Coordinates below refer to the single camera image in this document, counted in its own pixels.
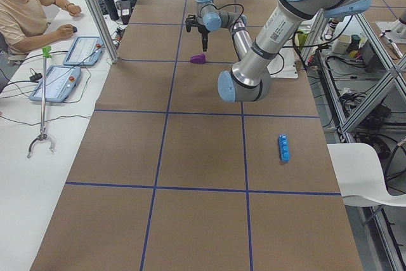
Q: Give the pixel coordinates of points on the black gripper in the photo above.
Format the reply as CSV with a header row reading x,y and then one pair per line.
x,y
202,30

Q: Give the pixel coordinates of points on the purple trapezoid block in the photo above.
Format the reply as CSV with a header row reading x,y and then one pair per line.
x,y
198,59

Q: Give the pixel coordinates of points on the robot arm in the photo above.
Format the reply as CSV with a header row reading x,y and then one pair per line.
x,y
249,79

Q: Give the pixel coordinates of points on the far teach pendant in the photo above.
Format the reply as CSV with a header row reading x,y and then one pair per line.
x,y
85,51

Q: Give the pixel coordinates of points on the teach pendant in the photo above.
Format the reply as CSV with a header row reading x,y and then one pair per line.
x,y
60,82
85,51

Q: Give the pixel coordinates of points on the long blue block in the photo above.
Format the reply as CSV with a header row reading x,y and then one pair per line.
x,y
283,144

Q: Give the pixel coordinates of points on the brown paper table cover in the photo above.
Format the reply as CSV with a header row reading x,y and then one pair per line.
x,y
170,177

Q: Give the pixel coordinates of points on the near teach pendant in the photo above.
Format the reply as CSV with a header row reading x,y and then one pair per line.
x,y
60,82

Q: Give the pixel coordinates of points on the green reacher grabber tool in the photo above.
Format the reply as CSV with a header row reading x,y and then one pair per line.
x,y
43,137

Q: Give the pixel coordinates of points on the seated person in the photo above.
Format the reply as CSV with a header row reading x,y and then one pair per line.
x,y
24,24

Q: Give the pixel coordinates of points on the white chair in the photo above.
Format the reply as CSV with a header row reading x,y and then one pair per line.
x,y
360,176

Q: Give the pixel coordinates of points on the aluminium frame post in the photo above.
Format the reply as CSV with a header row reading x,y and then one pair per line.
x,y
103,30

